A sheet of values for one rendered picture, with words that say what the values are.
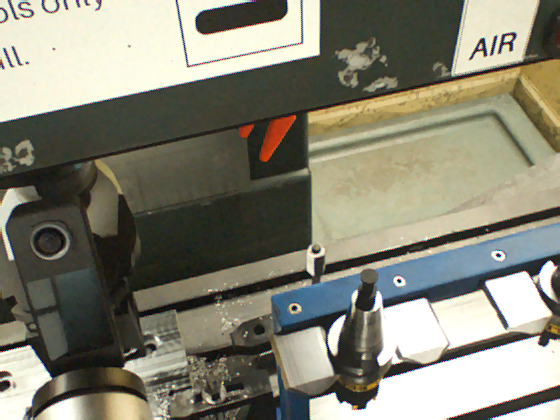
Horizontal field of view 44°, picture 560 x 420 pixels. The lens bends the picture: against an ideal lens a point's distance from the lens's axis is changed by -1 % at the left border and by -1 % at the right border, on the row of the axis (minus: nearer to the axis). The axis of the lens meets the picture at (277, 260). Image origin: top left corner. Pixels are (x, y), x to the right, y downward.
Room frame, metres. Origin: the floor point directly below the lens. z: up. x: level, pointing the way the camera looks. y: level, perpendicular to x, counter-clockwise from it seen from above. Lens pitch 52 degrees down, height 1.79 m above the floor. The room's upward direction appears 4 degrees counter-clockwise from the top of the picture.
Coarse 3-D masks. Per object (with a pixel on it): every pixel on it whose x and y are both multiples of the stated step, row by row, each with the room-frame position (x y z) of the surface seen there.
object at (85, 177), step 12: (84, 168) 0.36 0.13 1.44; (96, 168) 0.38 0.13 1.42; (60, 180) 0.35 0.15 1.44; (72, 180) 0.35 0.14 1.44; (84, 180) 0.37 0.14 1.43; (24, 192) 0.35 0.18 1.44; (36, 192) 0.35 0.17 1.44; (48, 192) 0.35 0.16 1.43; (60, 192) 0.36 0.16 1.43; (72, 192) 0.35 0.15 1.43; (84, 192) 0.36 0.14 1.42
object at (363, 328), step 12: (348, 312) 0.33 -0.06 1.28; (360, 312) 0.32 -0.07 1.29; (372, 312) 0.32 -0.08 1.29; (348, 324) 0.33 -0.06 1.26; (360, 324) 0.32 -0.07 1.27; (372, 324) 0.32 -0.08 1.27; (384, 324) 0.33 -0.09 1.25; (348, 336) 0.32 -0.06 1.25; (360, 336) 0.32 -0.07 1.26; (372, 336) 0.32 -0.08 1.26; (384, 336) 0.33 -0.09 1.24; (348, 348) 0.32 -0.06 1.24; (360, 348) 0.31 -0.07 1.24; (372, 348) 0.31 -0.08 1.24
